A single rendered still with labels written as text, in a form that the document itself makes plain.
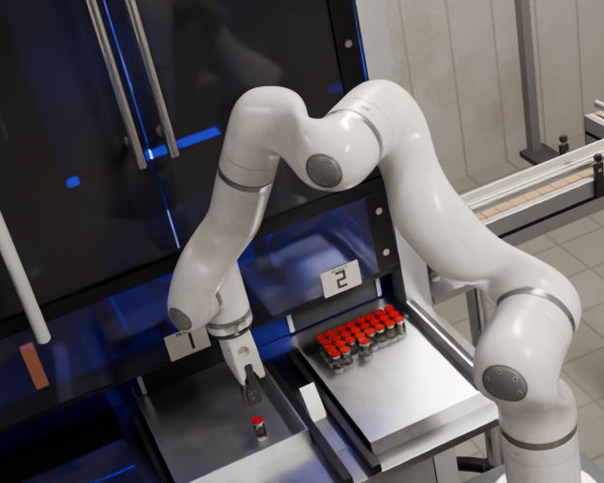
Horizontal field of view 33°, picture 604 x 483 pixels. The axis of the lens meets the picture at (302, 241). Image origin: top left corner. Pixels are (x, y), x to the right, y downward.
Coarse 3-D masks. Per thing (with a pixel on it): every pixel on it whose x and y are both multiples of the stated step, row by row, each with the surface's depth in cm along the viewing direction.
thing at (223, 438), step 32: (192, 384) 210; (224, 384) 208; (160, 416) 203; (192, 416) 201; (224, 416) 199; (256, 416) 197; (288, 416) 195; (160, 448) 189; (192, 448) 193; (224, 448) 191; (256, 448) 189; (288, 448) 186; (192, 480) 181; (224, 480) 183
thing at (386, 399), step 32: (416, 320) 212; (384, 352) 206; (416, 352) 204; (448, 352) 202; (352, 384) 200; (384, 384) 198; (416, 384) 196; (448, 384) 194; (352, 416) 187; (384, 416) 190; (416, 416) 188; (448, 416) 185; (384, 448) 182
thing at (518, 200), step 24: (600, 144) 246; (552, 168) 246; (576, 168) 238; (600, 168) 236; (480, 192) 238; (504, 192) 242; (528, 192) 235; (552, 192) 237; (576, 192) 237; (600, 192) 239; (480, 216) 235; (504, 216) 232; (528, 216) 235; (552, 216) 238; (576, 216) 241; (504, 240) 235; (528, 240) 238
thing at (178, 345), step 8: (168, 336) 197; (176, 336) 197; (184, 336) 198; (192, 336) 199; (200, 336) 200; (208, 336) 200; (168, 344) 197; (176, 344) 198; (184, 344) 199; (200, 344) 200; (208, 344) 201; (168, 352) 198; (176, 352) 199; (184, 352) 200; (192, 352) 200
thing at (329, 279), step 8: (344, 264) 206; (352, 264) 207; (328, 272) 205; (336, 272) 206; (352, 272) 208; (328, 280) 206; (336, 280) 207; (344, 280) 208; (352, 280) 208; (360, 280) 209; (328, 288) 207; (336, 288) 208; (344, 288) 209; (328, 296) 208
